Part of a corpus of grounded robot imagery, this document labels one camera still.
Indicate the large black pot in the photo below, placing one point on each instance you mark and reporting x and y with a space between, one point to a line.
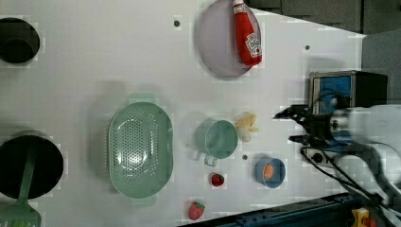
36 150

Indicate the orange egg toy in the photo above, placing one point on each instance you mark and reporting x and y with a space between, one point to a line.
268 171

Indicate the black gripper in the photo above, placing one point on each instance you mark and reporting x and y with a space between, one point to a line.
317 126

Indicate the blue bowl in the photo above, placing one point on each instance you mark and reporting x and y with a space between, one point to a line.
278 175

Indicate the small red strawberry toy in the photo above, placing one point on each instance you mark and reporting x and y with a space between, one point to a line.
217 179

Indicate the yellow plush peeled banana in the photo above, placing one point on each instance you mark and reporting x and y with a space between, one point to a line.
244 126

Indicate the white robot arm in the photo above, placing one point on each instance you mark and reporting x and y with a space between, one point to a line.
362 145

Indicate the green mug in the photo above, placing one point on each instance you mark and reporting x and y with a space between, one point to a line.
217 139

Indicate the red ketchup bottle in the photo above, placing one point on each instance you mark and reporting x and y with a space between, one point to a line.
247 41

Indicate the green perforated colander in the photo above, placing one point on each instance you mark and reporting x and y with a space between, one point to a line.
140 149

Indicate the small black cup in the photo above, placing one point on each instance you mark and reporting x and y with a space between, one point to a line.
19 40

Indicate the large red strawberry toy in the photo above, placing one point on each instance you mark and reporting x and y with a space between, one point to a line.
195 210

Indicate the green slotted spatula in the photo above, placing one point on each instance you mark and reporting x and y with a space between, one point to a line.
21 213

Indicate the lilac round plate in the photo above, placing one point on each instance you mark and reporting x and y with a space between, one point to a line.
216 39

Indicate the black toaster oven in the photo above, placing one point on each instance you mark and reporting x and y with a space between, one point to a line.
337 93

